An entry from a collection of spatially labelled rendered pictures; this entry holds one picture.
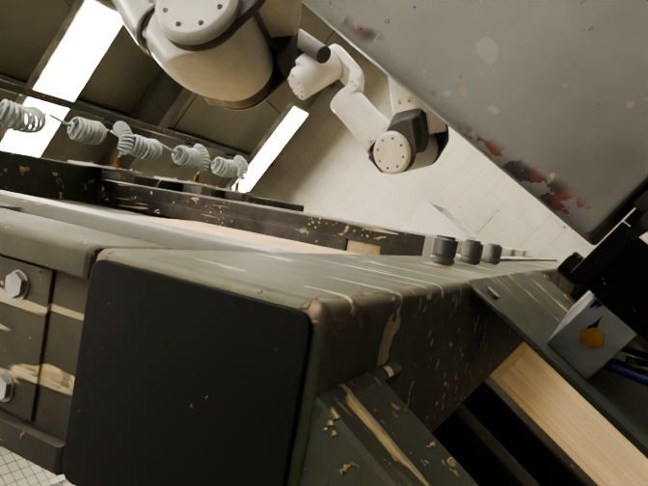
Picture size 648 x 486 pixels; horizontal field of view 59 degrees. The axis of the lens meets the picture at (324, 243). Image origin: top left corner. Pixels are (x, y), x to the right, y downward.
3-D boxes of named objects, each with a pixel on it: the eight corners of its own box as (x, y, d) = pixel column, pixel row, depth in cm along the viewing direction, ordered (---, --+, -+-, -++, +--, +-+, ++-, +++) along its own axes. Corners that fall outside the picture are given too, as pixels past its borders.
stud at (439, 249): (450, 268, 54) (455, 237, 54) (425, 263, 56) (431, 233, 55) (456, 267, 57) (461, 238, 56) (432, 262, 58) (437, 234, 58)
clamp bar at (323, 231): (477, 281, 110) (500, 158, 108) (62, 196, 162) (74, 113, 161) (487, 279, 119) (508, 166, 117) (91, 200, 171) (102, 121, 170)
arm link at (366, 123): (354, 118, 119) (413, 185, 113) (324, 121, 111) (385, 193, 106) (383, 77, 112) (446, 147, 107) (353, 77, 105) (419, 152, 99)
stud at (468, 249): (477, 266, 66) (481, 241, 66) (456, 262, 67) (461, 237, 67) (481, 266, 68) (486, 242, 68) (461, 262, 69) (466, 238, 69)
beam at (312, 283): (275, 604, 20) (327, 306, 20) (51, 483, 26) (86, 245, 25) (573, 292, 218) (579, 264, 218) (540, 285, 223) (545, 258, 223)
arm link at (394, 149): (464, 161, 107) (446, 40, 104) (430, 169, 98) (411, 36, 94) (411, 168, 115) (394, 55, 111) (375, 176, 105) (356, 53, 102)
